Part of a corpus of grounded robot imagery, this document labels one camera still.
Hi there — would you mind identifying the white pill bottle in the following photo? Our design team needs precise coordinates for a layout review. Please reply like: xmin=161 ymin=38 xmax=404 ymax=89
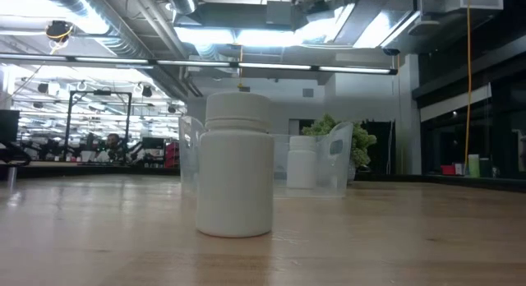
xmin=286 ymin=135 xmax=317 ymax=190
xmin=196 ymin=91 xmax=275 ymax=238

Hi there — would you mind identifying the clear plastic basket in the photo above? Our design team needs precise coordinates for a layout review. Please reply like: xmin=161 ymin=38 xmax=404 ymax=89
xmin=178 ymin=115 xmax=354 ymax=198

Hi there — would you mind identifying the long linear ceiling light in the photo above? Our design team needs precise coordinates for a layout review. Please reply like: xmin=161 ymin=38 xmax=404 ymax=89
xmin=0 ymin=52 xmax=399 ymax=76

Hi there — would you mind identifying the red tool cabinet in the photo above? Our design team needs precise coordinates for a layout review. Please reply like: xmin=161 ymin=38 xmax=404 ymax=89
xmin=164 ymin=141 xmax=181 ymax=168

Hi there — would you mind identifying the person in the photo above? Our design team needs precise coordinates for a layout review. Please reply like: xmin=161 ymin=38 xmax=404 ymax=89
xmin=94 ymin=132 xmax=132 ymax=164

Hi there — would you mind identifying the light green canister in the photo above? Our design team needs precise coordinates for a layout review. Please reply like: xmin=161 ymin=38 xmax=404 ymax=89
xmin=467 ymin=153 xmax=481 ymax=178

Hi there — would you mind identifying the grey ventilation unit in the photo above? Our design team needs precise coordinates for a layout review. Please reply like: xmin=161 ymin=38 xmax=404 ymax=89
xmin=418 ymin=0 xmax=505 ymax=14

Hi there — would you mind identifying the black monitor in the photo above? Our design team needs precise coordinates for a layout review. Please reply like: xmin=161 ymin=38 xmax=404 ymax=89
xmin=0 ymin=108 xmax=21 ymax=144

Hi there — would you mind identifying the orange ceiling drop cord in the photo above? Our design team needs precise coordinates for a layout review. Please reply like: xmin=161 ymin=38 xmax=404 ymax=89
xmin=237 ymin=43 xmax=251 ymax=93

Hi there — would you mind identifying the silver round air duct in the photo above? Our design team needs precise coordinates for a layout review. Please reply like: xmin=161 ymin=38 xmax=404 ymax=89
xmin=39 ymin=0 xmax=153 ymax=59
xmin=166 ymin=0 xmax=198 ymax=16

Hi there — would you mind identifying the black rig frame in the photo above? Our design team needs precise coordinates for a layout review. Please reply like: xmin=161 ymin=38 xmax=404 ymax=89
xmin=63 ymin=90 xmax=133 ymax=163

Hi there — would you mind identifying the black aluminium table frame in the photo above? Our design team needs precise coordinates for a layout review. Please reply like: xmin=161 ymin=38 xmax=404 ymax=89
xmin=0 ymin=164 xmax=526 ymax=193

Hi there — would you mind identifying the yellow cable with black knob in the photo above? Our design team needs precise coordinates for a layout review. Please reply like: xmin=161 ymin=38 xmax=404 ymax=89
xmin=463 ymin=0 xmax=473 ymax=174

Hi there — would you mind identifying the black ceiling cord reel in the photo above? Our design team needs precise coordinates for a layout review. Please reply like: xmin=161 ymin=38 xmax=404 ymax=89
xmin=44 ymin=20 xmax=75 ymax=43

